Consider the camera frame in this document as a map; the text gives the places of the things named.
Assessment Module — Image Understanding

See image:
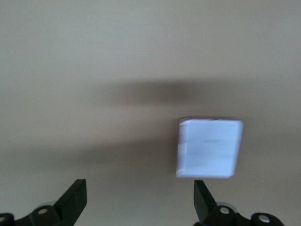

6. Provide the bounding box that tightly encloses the lavender flip phone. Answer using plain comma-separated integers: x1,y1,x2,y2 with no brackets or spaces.
175,116,244,179

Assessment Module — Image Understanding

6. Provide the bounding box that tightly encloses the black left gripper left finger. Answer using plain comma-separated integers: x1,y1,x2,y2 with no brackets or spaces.
0,179,87,226

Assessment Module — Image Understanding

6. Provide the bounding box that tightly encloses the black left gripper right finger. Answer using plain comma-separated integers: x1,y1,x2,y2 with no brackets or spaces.
193,179,285,226

